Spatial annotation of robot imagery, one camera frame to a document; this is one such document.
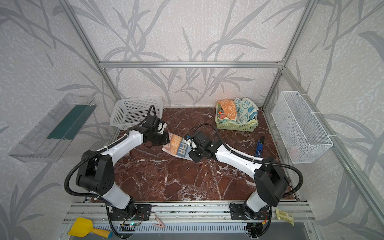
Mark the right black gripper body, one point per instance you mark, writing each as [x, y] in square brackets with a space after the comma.
[195, 154]

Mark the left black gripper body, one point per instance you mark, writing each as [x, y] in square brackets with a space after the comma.
[160, 139]

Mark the striped rabbit text towel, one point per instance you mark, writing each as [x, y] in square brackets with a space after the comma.
[178, 147]

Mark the orange rabbit pattern towel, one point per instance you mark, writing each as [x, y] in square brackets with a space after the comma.
[227, 110]

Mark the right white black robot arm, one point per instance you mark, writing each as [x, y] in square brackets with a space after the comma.
[269, 176]

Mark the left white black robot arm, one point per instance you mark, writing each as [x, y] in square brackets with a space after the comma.
[94, 175]

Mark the white perforated plastic basket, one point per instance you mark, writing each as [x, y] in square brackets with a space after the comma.
[129, 112]

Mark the green plastic basket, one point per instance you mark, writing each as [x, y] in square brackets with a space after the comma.
[232, 126]

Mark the blue marker pen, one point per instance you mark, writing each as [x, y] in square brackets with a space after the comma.
[260, 145]

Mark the teal rabbit pattern towel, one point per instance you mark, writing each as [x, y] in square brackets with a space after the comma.
[247, 111]

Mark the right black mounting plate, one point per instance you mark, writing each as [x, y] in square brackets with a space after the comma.
[242, 212]

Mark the black mounting plate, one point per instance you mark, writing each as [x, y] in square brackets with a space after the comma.
[242, 212]
[142, 212]

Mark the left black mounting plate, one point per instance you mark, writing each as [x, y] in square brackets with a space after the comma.
[142, 212]

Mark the pink clothespin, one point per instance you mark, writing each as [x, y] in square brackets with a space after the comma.
[158, 223]

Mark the green circuit board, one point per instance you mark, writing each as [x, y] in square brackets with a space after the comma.
[131, 225]

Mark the yellow paper tag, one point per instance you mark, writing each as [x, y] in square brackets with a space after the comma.
[285, 216]

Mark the yellow plastic scoop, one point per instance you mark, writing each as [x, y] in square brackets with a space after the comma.
[82, 227]

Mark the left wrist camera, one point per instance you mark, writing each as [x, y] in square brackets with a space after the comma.
[161, 127]

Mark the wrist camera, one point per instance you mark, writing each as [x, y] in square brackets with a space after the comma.
[188, 138]
[161, 127]

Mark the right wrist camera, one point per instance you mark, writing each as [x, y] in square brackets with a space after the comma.
[188, 138]

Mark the white wire mesh basket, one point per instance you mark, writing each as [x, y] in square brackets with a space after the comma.
[303, 135]

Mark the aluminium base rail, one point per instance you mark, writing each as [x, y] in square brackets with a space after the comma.
[178, 217]

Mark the clear acrylic wall shelf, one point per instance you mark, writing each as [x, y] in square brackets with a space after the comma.
[50, 138]

